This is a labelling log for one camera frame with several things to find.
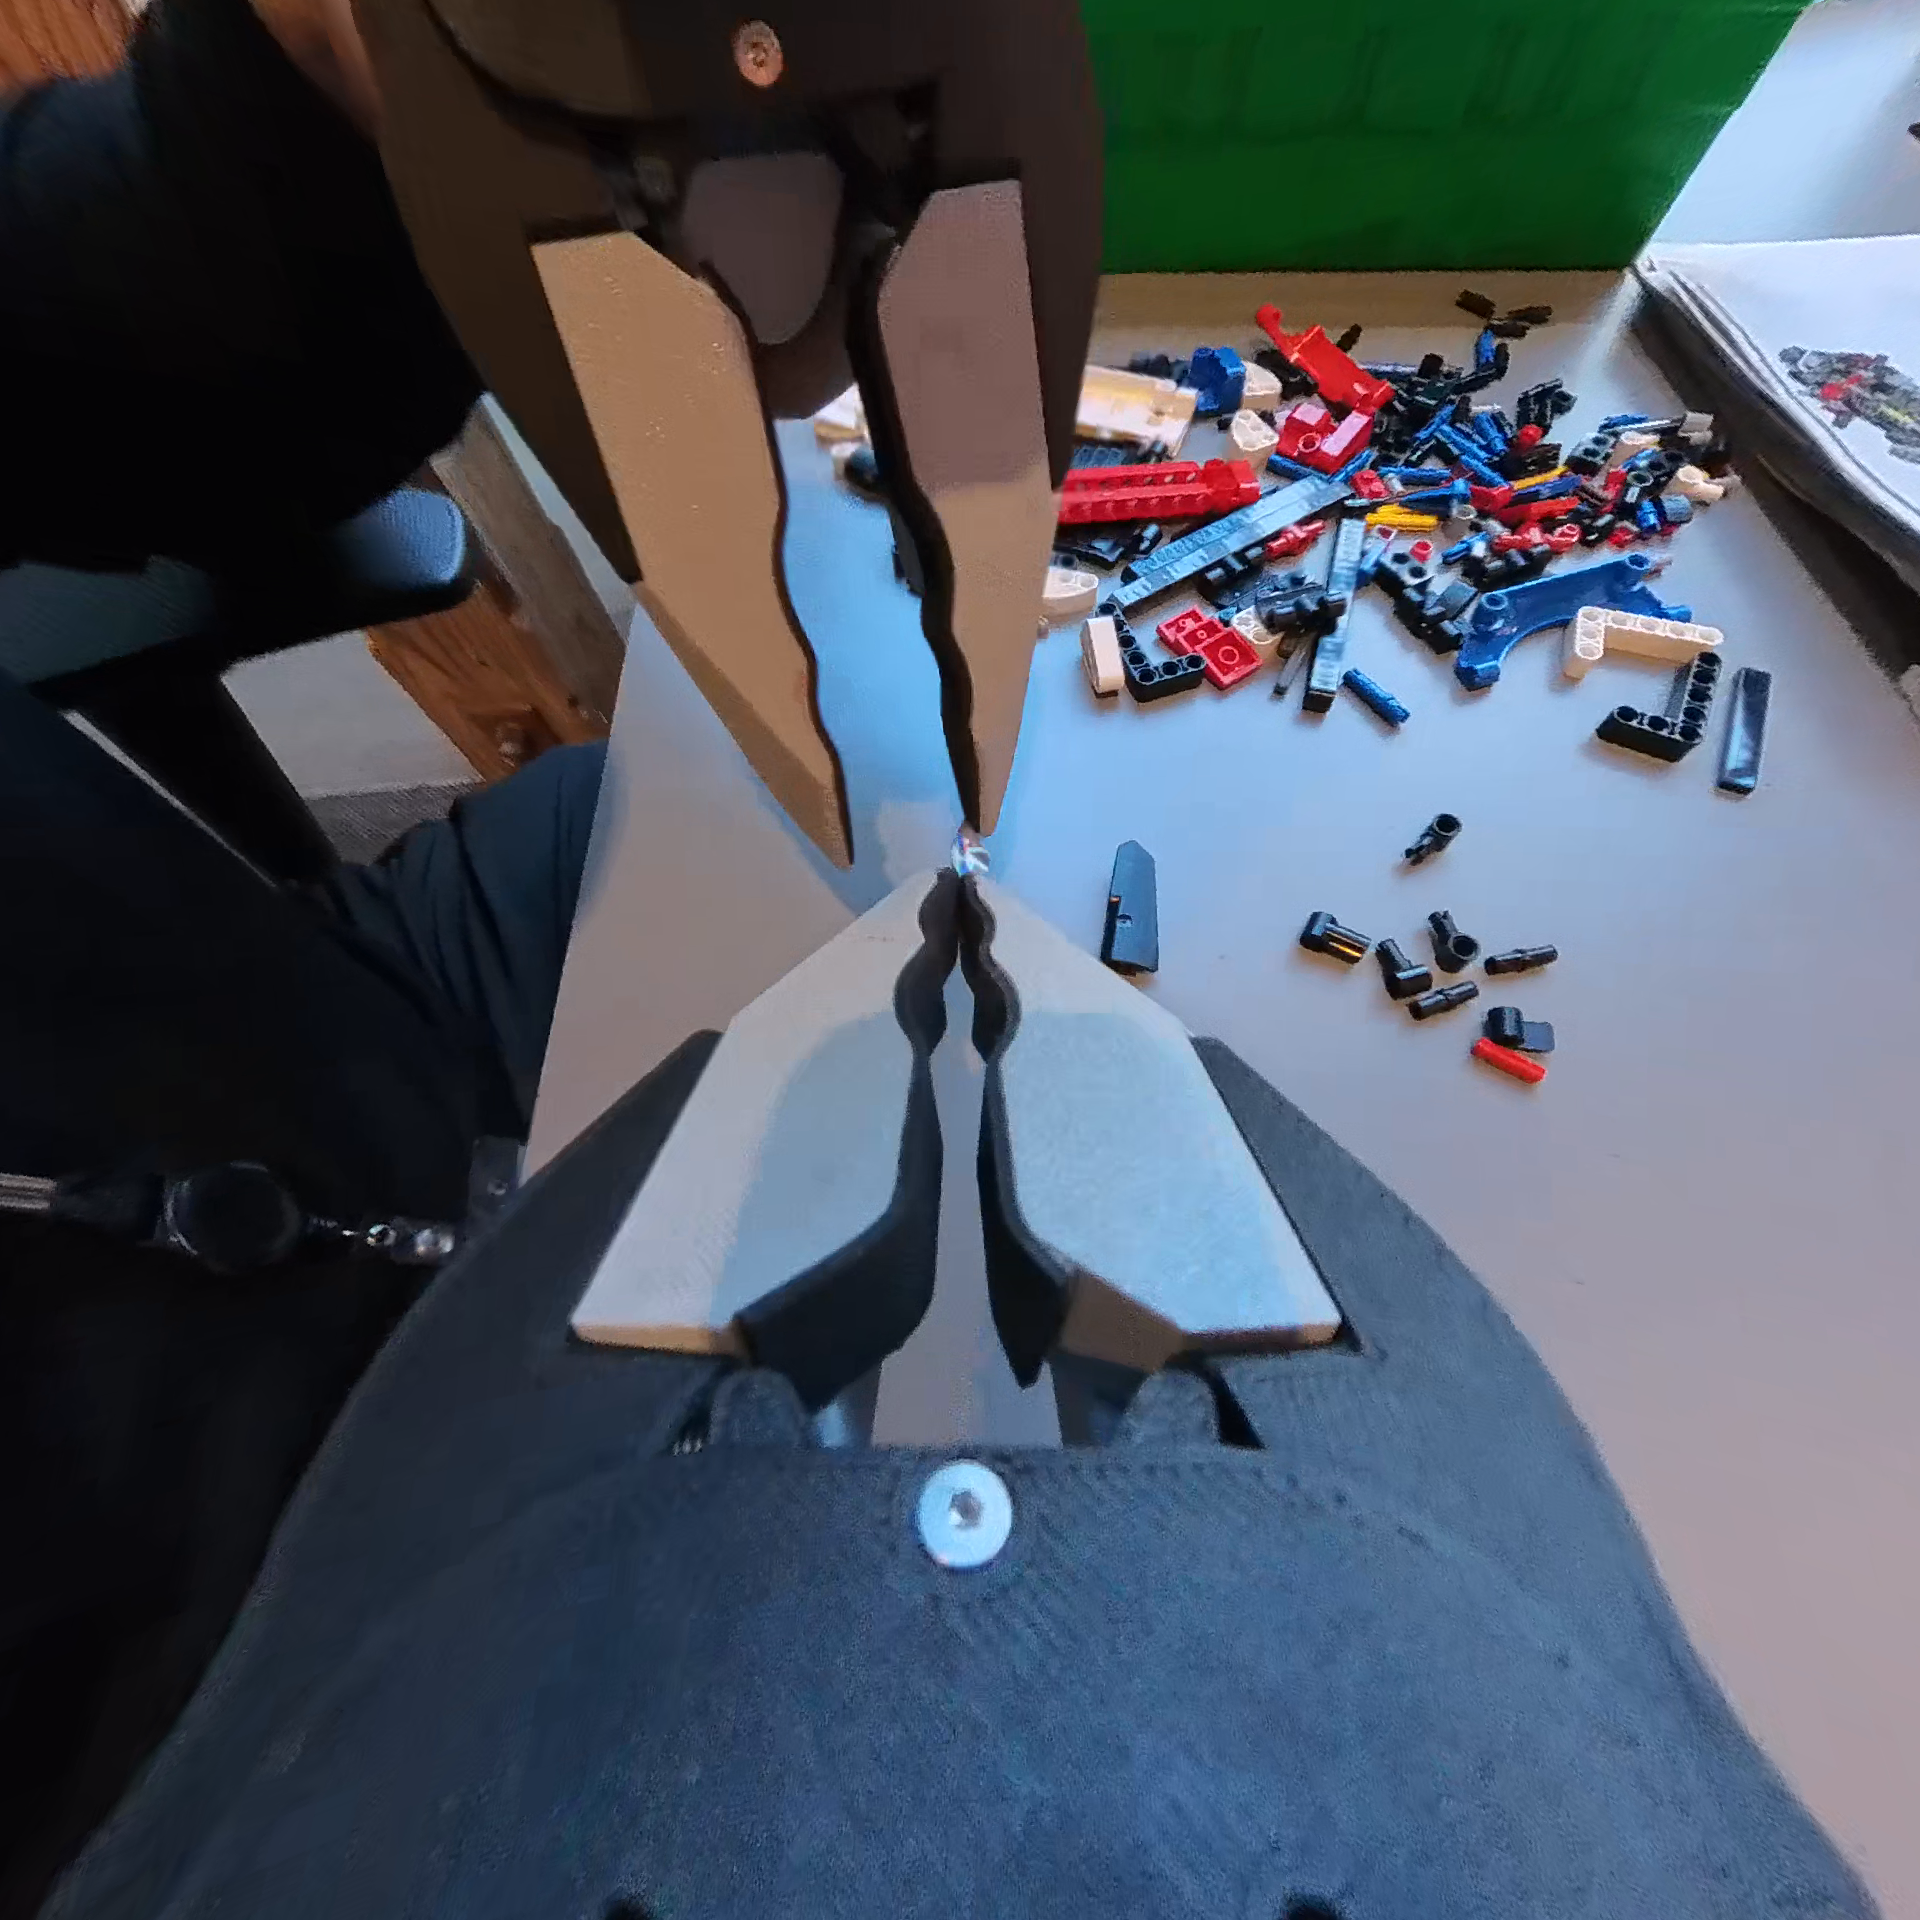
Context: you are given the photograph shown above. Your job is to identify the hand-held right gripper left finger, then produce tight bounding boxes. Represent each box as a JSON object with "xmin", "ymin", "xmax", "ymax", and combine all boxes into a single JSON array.
[{"xmin": 568, "ymin": 871, "xmax": 961, "ymax": 1414}]

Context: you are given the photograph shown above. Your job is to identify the open instruction booklet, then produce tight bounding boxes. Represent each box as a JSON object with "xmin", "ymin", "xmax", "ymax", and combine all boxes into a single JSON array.
[{"xmin": 1632, "ymin": 231, "xmax": 1920, "ymax": 559}]

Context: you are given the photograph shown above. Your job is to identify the wooden support post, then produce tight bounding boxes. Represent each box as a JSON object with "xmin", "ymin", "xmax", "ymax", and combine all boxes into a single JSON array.
[{"xmin": 367, "ymin": 398, "xmax": 632, "ymax": 784}]

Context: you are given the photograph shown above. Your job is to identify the pile of toy bricks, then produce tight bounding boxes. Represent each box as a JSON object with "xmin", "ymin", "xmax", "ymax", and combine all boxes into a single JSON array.
[{"xmin": 815, "ymin": 286, "xmax": 1776, "ymax": 799}]

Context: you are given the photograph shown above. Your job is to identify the green plastic bin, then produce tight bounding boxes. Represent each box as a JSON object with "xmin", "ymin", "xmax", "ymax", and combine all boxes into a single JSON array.
[{"xmin": 1079, "ymin": 0, "xmax": 1817, "ymax": 279}]

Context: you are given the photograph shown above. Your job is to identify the black office chair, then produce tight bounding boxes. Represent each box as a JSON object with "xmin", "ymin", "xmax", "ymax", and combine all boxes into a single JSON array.
[{"xmin": 0, "ymin": 488, "xmax": 485, "ymax": 887}]

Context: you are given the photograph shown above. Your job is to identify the person's left forearm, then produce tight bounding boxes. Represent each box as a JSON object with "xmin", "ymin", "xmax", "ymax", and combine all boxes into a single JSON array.
[{"xmin": 0, "ymin": 0, "xmax": 485, "ymax": 571}]

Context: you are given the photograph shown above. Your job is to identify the person's black sweater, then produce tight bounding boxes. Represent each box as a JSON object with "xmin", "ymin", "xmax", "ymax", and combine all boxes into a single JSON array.
[{"xmin": 0, "ymin": 662, "xmax": 527, "ymax": 1920}]

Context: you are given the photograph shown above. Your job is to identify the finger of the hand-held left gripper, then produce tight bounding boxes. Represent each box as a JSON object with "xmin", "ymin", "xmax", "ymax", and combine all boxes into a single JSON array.
[
  {"xmin": 527, "ymin": 231, "xmax": 856, "ymax": 874},
  {"xmin": 842, "ymin": 176, "xmax": 1058, "ymax": 842}
]

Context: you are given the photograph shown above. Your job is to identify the person's dark trousers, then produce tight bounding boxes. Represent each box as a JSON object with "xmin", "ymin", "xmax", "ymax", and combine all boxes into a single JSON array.
[{"xmin": 300, "ymin": 744, "xmax": 608, "ymax": 1187}]

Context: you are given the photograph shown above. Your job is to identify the black retractable badge reel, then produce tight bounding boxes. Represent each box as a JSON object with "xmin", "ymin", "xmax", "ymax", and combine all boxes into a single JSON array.
[{"xmin": 0, "ymin": 1160, "xmax": 460, "ymax": 1278}]

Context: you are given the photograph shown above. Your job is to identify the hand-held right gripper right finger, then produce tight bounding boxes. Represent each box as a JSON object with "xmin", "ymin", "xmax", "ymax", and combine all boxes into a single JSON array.
[{"xmin": 960, "ymin": 878, "xmax": 1344, "ymax": 1390}]

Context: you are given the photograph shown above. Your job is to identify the grey desk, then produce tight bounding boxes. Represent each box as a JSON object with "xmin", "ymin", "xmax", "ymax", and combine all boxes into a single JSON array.
[{"xmin": 525, "ymin": 0, "xmax": 1920, "ymax": 1920}]

